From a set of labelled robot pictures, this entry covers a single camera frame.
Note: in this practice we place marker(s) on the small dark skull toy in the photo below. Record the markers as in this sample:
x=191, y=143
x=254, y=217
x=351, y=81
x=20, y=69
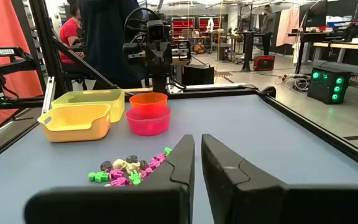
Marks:
x=106, y=165
x=143, y=164
x=131, y=158

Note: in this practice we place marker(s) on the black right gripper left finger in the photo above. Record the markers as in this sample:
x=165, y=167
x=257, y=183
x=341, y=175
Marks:
x=120, y=205

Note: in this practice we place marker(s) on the green figure toy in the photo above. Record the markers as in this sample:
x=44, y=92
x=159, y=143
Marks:
x=167, y=151
x=99, y=177
x=135, y=178

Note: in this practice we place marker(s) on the pale pink hanging cloth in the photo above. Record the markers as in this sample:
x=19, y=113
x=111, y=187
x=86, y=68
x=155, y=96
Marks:
x=287, y=26

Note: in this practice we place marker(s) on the person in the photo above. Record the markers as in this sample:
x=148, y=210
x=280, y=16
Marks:
x=268, y=25
x=68, y=31
x=110, y=37

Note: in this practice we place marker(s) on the black standing desk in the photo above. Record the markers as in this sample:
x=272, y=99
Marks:
x=247, y=46

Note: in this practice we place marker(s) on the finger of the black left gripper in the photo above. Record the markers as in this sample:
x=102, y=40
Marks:
x=154, y=60
x=166, y=60

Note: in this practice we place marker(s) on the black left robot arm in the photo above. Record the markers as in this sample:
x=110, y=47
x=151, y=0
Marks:
x=159, y=85

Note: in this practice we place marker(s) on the orange plastic bowl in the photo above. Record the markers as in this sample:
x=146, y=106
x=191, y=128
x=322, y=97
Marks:
x=148, y=100

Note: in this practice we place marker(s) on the translucent yellow plastic bin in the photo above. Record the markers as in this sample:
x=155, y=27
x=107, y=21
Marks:
x=113, y=105

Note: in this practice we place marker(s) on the black monitor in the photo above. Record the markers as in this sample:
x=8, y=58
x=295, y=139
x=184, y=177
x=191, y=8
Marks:
x=314, y=14

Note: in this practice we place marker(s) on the wooden-topped desk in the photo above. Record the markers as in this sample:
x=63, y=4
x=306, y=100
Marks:
x=346, y=46

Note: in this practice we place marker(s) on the red equipment case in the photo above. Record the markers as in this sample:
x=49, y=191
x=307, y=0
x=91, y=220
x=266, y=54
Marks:
x=263, y=63

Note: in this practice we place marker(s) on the black camera gantry frame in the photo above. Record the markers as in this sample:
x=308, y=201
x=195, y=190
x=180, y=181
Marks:
x=47, y=46

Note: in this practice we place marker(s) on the black Trossen-labelled robot arm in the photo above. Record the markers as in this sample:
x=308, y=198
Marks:
x=5, y=52

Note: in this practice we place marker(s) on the red storage shelves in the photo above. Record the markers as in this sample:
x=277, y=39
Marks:
x=182, y=26

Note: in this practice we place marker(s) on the black box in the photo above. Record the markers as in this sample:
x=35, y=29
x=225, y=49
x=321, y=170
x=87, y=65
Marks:
x=197, y=74

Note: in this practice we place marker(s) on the pink figure toy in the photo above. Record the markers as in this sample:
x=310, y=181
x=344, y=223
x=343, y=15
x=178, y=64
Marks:
x=145, y=173
x=120, y=182
x=116, y=174
x=153, y=164
x=160, y=157

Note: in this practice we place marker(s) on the orange-yellow plastic bin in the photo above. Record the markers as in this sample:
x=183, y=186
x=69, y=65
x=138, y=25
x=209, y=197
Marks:
x=73, y=130

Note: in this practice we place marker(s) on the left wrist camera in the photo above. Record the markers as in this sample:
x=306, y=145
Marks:
x=157, y=31

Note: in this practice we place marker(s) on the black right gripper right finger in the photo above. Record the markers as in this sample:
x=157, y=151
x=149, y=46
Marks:
x=259, y=205

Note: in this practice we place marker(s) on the aluminium rail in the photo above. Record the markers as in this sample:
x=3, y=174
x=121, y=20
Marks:
x=213, y=86
x=48, y=96

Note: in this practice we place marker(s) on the large beige skull toy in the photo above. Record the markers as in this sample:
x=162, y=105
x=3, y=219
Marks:
x=132, y=167

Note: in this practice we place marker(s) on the black computer tower green lights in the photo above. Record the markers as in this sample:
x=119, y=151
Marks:
x=322, y=90

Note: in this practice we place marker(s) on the pink plastic bowl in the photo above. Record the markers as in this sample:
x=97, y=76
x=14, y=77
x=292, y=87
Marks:
x=148, y=124

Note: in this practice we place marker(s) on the small cream skull toy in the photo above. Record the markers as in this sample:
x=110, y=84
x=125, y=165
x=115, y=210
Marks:
x=119, y=164

